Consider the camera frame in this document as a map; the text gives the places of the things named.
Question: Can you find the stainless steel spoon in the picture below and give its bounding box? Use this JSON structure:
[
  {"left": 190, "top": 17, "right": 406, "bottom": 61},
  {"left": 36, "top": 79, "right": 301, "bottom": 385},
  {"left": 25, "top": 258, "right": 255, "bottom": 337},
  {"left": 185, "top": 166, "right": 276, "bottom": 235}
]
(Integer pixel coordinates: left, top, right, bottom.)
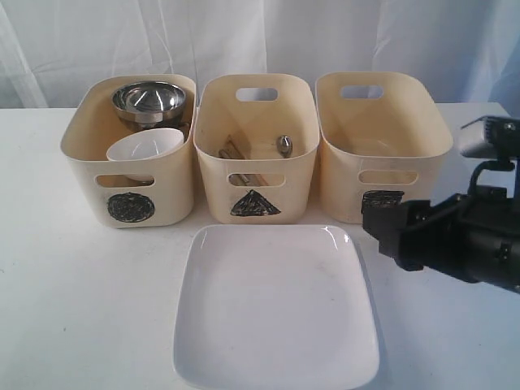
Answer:
[{"left": 275, "top": 135, "right": 293, "bottom": 158}]

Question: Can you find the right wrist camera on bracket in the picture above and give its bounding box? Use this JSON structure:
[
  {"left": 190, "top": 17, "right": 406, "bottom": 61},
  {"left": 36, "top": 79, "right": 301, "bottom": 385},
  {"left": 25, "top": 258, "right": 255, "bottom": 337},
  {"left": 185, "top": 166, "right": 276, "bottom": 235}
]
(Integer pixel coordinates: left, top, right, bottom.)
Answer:
[{"left": 457, "top": 115, "right": 519, "bottom": 159}]

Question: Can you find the cream bin with triangle mark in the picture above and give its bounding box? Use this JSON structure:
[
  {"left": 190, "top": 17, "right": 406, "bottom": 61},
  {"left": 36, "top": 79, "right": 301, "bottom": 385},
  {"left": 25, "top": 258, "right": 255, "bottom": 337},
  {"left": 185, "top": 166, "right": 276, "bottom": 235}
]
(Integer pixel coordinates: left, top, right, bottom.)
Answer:
[{"left": 193, "top": 74, "right": 320, "bottom": 224}]

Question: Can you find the white square plate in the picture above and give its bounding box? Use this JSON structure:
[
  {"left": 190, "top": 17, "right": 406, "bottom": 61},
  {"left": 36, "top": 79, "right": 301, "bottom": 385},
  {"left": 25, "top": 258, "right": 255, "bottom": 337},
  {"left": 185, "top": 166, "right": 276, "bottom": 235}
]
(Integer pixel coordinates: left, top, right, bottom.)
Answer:
[{"left": 172, "top": 224, "right": 380, "bottom": 389}]

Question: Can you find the small stainless steel fork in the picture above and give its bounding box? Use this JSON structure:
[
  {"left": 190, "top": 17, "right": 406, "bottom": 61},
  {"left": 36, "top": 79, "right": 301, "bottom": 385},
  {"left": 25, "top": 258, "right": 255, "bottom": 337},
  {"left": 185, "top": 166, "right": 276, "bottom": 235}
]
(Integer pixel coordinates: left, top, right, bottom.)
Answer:
[{"left": 219, "top": 149, "right": 241, "bottom": 159}]

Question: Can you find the white plastic bowl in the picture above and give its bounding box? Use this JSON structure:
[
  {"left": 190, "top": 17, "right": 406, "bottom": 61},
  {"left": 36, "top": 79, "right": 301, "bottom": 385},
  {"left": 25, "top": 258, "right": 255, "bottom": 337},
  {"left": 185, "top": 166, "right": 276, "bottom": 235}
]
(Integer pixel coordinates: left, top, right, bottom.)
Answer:
[{"left": 106, "top": 128, "right": 184, "bottom": 162}]

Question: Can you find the stainless steel knife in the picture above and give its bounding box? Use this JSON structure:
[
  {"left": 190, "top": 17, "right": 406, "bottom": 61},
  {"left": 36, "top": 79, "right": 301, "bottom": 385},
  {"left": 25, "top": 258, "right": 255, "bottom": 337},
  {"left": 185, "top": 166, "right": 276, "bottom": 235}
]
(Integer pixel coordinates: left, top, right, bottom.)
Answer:
[{"left": 228, "top": 174, "right": 254, "bottom": 186}]

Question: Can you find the stainless steel bowl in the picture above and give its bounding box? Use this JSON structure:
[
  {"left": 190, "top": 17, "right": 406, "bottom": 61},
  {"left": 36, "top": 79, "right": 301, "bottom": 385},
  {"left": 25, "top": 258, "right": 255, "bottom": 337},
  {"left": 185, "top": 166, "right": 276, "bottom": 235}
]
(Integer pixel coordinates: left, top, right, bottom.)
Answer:
[{"left": 111, "top": 80, "right": 187, "bottom": 125}]

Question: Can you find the cream bin with square mark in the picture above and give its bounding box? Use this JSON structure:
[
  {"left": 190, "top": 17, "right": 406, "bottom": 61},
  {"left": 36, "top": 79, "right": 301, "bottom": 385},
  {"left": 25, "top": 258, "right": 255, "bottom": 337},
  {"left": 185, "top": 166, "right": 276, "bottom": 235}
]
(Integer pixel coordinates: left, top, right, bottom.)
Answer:
[{"left": 315, "top": 71, "right": 453, "bottom": 223}]

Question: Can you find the cream bin with circle mark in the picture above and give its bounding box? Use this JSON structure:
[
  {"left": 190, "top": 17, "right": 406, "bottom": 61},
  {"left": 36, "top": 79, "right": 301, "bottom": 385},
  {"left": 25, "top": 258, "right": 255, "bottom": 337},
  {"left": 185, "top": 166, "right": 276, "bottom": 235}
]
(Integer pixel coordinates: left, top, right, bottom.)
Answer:
[{"left": 60, "top": 74, "right": 197, "bottom": 228}]

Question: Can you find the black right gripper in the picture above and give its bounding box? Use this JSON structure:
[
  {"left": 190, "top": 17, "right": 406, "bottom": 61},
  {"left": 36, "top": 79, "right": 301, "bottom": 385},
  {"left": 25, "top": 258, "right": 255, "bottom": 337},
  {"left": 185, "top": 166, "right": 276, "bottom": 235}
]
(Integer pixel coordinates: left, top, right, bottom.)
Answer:
[{"left": 362, "top": 186, "right": 519, "bottom": 293}]

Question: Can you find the white backdrop curtain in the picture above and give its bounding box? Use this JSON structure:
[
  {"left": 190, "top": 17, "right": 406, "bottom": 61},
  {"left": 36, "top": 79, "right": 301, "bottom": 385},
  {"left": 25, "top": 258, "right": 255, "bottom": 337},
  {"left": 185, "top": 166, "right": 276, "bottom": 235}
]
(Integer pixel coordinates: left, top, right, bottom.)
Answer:
[{"left": 1, "top": 1, "right": 519, "bottom": 115}]

